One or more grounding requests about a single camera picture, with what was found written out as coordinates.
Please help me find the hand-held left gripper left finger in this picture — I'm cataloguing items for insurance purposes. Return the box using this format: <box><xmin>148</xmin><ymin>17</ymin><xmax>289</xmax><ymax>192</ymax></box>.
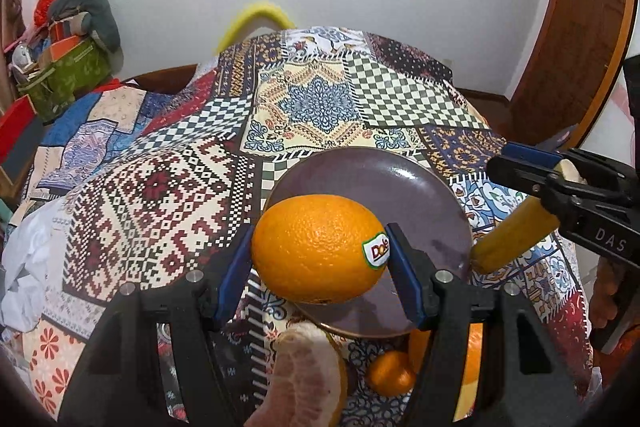
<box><xmin>60</xmin><ymin>226</ymin><xmax>256</xmax><ymax>427</ymax></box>

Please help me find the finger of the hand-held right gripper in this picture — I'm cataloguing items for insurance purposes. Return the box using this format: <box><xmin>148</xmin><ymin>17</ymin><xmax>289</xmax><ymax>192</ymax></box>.
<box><xmin>487</xmin><ymin>155</ymin><xmax>567</xmax><ymax>208</ymax></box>
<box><xmin>502</xmin><ymin>143</ymin><xmax>639</xmax><ymax>180</ymax></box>

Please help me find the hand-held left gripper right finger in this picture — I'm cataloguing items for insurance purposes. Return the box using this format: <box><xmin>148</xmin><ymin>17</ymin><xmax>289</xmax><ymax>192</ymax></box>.
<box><xmin>384</xmin><ymin>222</ymin><xmax>577</xmax><ymax>427</ymax></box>

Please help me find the yellow banana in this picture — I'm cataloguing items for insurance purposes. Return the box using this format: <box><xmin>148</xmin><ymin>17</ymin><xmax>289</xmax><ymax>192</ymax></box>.
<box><xmin>471</xmin><ymin>158</ymin><xmax>587</xmax><ymax>274</ymax></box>

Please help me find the large orange with sticker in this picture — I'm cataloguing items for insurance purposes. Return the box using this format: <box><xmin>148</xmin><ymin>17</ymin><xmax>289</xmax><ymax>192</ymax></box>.
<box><xmin>250</xmin><ymin>196</ymin><xmax>389</xmax><ymax>305</ymax></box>

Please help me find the dark purple plate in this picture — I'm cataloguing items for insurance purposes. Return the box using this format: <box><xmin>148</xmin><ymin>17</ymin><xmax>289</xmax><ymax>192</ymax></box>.
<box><xmin>265</xmin><ymin>146</ymin><xmax>474</xmax><ymax>338</ymax></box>

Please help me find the person's right hand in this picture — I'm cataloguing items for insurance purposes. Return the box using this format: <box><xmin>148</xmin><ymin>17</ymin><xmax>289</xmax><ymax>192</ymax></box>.
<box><xmin>591</xmin><ymin>259</ymin><xmax>624</xmax><ymax>339</ymax></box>

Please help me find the small tangerine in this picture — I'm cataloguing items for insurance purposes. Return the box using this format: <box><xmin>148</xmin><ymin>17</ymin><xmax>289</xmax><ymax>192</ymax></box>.
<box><xmin>366</xmin><ymin>350</ymin><xmax>417</xmax><ymax>397</ymax></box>

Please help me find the plain orange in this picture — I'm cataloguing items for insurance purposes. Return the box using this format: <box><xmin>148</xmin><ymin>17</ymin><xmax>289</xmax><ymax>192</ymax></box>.
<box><xmin>407</xmin><ymin>322</ymin><xmax>485</xmax><ymax>403</ymax></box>

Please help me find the peeled pomelo segment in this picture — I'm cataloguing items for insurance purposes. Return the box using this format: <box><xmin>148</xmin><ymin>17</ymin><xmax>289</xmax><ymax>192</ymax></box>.
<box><xmin>247</xmin><ymin>321</ymin><xmax>349</xmax><ymax>427</ymax></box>

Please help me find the wooden door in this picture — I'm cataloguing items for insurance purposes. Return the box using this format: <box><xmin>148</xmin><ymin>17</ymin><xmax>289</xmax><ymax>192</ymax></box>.
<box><xmin>507</xmin><ymin>0</ymin><xmax>638</xmax><ymax>148</ymax></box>

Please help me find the patchwork printed blanket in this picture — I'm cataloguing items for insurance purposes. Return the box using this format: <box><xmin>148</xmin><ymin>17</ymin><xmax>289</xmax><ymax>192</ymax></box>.
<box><xmin>0</xmin><ymin>25</ymin><xmax>597</xmax><ymax>427</ymax></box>

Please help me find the white crumpled cloth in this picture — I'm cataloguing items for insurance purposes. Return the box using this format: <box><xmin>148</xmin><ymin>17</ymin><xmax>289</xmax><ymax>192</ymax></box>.
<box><xmin>0</xmin><ymin>202</ymin><xmax>77</xmax><ymax>334</ymax></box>

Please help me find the green cardboard box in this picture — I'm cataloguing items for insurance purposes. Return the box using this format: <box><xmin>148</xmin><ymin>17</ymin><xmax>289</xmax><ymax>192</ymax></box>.
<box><xmin>17</xmin><ymin>38</ymin><xmax>114</xmax><ymax>124</ymax></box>

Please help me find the yellow foam tube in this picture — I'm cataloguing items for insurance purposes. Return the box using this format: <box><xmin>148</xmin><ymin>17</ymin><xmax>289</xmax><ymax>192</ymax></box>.
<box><xmin>216</xmin><ymin>0</ymin><xmax>297</xmax><ymax>54</ymax></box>

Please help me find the red box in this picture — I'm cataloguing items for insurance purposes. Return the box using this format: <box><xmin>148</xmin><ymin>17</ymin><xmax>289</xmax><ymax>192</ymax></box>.
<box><xmin>0</xmin><ymin>97</ymin><xmax>37</xmax><ymax>160</ymax></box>

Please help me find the orange box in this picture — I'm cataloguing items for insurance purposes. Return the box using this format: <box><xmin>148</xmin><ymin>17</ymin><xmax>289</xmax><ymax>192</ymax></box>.
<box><xmin>40</xmin><ymin>34</ymin><xmax>84</xmax><ymax>64</ymax></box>

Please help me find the red plastic bag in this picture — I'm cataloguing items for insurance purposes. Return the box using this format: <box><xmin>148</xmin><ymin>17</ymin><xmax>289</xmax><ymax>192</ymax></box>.
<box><xmin>33</xmin><ymin>0</ymin><xmax>62</xmax><ymax>28</ymax></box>

